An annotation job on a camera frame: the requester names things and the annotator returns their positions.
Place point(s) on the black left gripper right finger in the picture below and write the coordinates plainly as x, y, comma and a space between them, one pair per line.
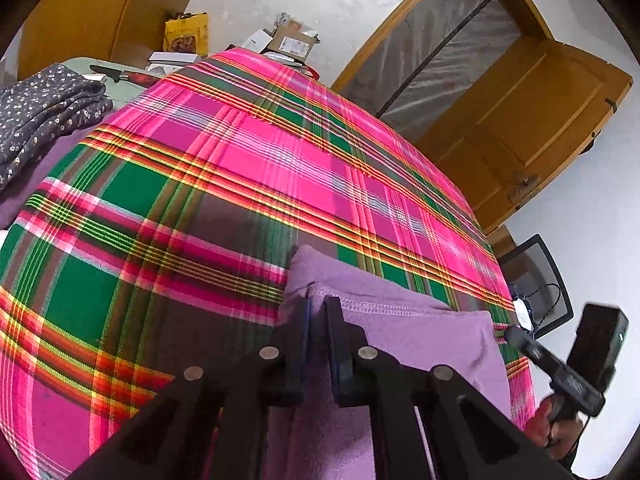
426, 424

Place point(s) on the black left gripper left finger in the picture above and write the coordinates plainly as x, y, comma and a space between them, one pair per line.
211, 423

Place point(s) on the person's right hand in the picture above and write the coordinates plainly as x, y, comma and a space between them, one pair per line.
558, 438

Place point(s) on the pink plaid bed sheet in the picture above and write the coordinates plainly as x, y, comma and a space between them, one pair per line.
164, 238

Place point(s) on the wooden door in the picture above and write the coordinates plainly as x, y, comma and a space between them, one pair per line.
522, 123

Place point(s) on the purple folded cloth in pile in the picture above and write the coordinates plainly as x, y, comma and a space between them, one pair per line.
15, 194

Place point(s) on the dark floral folded garment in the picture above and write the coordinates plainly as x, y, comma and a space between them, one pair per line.
35, 111

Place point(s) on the transparent plastic door curtain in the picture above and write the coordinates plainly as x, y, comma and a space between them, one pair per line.
429, 60

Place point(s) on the yellow box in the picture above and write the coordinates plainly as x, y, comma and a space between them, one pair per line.
186, 33

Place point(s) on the cardboard parcel box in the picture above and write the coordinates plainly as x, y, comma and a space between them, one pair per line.
292, 42

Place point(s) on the wooden wardrobe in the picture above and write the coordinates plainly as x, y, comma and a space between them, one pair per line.
120, 31

